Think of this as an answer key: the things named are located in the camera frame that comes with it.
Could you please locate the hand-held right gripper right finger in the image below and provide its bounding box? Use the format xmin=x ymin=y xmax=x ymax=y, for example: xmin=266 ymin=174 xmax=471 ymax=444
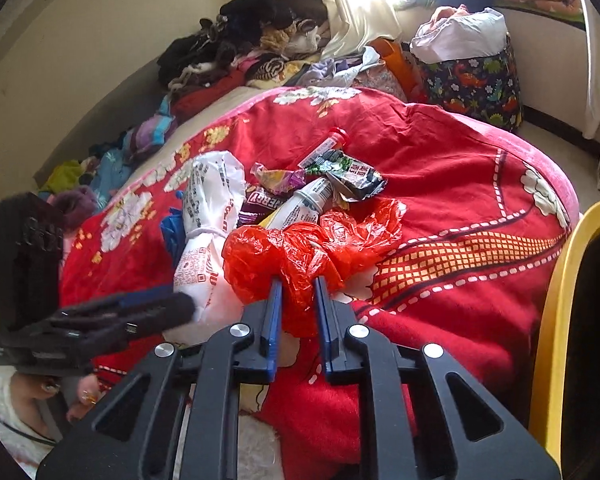
xmin=314 ymin=276 xmax=563 ymax=480

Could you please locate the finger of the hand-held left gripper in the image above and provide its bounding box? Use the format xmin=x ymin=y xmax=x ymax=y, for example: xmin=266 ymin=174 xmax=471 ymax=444
xmin=55 ymin=321 xmax=181 ymax=358
xmin=57 ymin=291 xmax=197 ymax=330

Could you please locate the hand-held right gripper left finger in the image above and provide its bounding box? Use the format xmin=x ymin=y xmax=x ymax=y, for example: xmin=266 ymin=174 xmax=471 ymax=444
xmin=36 ymin=278 xmax=285 ymax=480

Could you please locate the red plastic bag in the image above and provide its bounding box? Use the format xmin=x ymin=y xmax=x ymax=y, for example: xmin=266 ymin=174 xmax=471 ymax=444
xmin=222 ymin=197 xmax=408 ymax=339

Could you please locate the white printed plastic bag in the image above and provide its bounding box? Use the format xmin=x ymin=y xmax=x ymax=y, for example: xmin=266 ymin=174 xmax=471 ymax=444
xmin=172 ymin=150 xmax=248 ymax=348

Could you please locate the shiny purple candy wrapper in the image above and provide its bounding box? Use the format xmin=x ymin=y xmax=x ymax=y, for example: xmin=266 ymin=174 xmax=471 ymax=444
xmin=250 ymin=162 xmax=307 ymax=194

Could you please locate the dark green snack packet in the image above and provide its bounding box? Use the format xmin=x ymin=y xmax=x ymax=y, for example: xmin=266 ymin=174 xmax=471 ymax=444
xmin=300 ymin=152 xmax=385 ymax=202

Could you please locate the yellow trash bin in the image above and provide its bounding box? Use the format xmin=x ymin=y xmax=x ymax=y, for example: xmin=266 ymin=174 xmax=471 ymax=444
xmin=527 ymin=197 xmax=600 ymax=467

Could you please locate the person's left forearm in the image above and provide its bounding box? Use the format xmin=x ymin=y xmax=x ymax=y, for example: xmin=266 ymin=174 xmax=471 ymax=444
xmin=0 ymin=360 xmax=56 ymax=467

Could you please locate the person's left hand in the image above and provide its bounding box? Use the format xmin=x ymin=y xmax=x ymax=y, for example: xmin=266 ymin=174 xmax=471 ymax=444
xmin=10 ymin=375 xmax=102 ymax=437

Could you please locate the blue plastic bag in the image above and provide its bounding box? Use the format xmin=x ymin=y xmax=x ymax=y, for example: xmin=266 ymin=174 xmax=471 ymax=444
xmin=160 ymin=207 xmax=189 ymax=267

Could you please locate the dark purple snack wrapper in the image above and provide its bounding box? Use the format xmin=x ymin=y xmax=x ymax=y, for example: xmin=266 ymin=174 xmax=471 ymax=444
xmin=237 ymin=187 xmax=296 ymax=227

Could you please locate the white toothpaste tube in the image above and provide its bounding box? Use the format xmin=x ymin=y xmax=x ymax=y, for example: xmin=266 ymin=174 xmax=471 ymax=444
xmin=264 ymin=176 xmax=339 ymax=231

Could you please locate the white fleece clothing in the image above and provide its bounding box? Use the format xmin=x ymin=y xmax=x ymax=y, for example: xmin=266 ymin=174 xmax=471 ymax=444
xmin=237 ymin=400 xmax=287 ymax=480

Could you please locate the red capped tube bottle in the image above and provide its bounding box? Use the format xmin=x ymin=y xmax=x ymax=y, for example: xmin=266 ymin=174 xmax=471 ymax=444
xmin=300 ymin=127 xmax=350 ymax=169

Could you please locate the red floral blanket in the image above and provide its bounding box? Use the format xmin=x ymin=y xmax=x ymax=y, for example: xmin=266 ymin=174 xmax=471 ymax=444
xmin=57 ymin=85 xmax=581 ymax=480

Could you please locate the beige bed sheet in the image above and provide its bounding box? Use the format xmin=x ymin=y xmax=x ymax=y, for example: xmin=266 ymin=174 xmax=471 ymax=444
xmin=127 ymin=85 xmax=263 ymax=183

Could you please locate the floral fabric bag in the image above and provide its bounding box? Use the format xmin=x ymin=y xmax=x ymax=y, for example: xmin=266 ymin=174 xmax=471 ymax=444
xmin=354 ymin=66 xmax=409 ymax=102

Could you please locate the lilac cloth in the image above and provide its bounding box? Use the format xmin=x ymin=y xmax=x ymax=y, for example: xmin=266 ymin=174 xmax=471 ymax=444
xmin=300 ymin=45 xmax=382 ymax=89

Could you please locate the orange bag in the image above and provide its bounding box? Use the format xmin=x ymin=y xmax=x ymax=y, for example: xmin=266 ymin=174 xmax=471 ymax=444
xmin=369 ymin=37 xmax=427 ymax=104

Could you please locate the dinosaur print storage bag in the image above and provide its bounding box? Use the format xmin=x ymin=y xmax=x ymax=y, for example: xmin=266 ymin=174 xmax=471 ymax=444
xmin=415 ymin=35 xmax=524 ymax=134

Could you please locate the pile of clothes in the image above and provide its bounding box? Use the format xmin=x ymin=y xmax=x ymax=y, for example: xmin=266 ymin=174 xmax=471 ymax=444
xmin=37 ymin=0 xmax=331 ymax=211

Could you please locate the pink orange cloth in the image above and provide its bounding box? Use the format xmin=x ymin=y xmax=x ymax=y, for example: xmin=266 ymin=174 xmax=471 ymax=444
xmin=429 ymin=4 xmax=470 ymax=25

